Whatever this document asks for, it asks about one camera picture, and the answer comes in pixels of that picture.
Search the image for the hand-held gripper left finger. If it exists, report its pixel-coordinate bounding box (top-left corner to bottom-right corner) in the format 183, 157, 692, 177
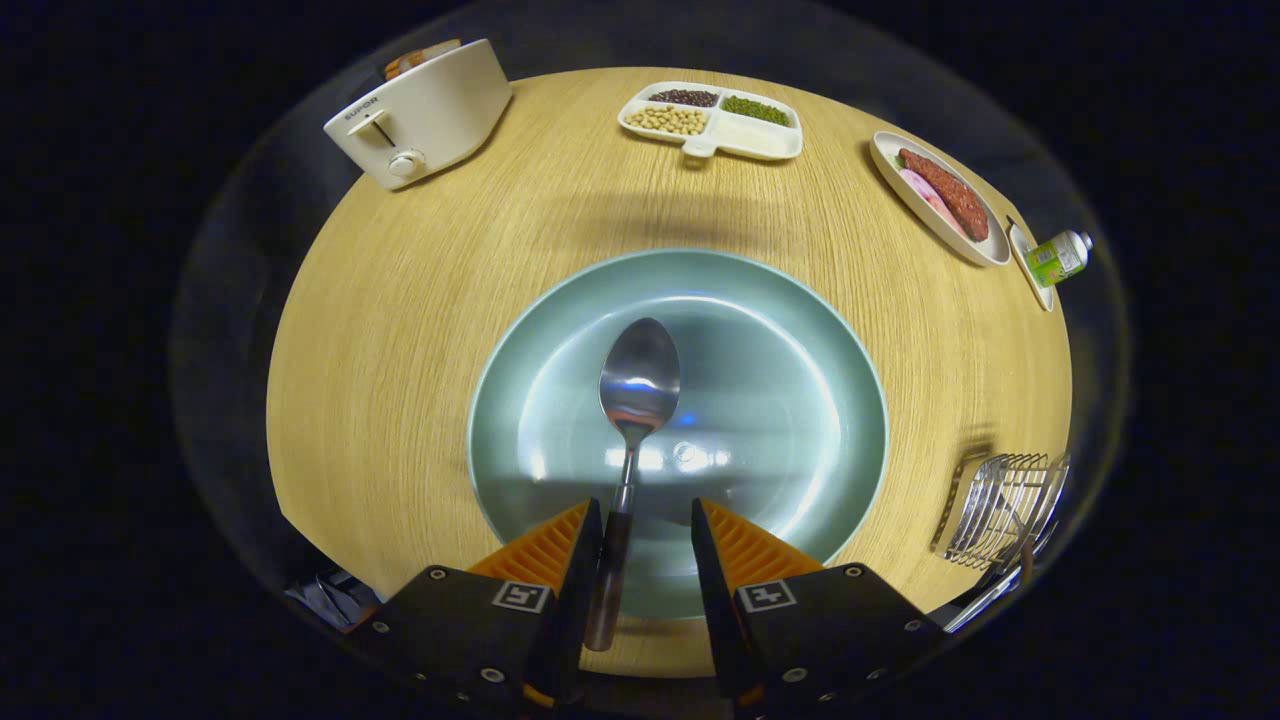
345, 497, 606, 713

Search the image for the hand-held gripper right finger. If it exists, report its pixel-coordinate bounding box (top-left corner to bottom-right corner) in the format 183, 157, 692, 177
690, 496, 949, 713

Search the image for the light blue round plate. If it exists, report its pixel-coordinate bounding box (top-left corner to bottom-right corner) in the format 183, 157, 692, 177
467, 248, 890, 621

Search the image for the grey printed packet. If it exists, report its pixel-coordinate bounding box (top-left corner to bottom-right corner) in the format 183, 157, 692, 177
285, 568, 383, 633

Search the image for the perforated metal tray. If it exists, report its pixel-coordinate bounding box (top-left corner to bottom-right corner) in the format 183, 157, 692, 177
930, 450, 1073, 573

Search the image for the salmon pink ham slice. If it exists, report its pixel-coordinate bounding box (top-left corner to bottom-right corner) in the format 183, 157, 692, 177
922, 188, 969, 239

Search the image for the round white food plate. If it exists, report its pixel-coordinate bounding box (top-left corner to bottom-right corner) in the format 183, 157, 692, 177
869, 131, 1012, 268

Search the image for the small white square tray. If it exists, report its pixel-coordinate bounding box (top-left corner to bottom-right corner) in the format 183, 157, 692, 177
1007, 222, 1056, 313

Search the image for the white divided tray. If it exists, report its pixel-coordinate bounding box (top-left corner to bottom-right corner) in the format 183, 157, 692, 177
617, 80, 804, 162

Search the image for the brown grilled steak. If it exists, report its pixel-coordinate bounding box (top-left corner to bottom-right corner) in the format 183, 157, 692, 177
897, 148, 990, 242

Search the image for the pile of yellow soybeans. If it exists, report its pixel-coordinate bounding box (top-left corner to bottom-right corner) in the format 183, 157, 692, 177
625, 104, 709, 136

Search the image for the silver bottle with green label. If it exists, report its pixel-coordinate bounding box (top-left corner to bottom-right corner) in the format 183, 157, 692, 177
1024, 230, 1094, 289

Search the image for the pile of green beans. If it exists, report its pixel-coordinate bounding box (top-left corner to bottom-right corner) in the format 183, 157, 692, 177
722, 95, 791, 127

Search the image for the cream white toaster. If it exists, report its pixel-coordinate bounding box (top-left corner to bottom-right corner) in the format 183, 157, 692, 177
323, 38, 514, 192

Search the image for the toasted bread slice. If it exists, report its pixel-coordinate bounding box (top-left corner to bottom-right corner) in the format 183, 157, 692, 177
383, 38, 463, 81

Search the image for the metal spoon with brown handle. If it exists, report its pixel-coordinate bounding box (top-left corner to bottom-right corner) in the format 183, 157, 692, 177
584, 317, 683, 653

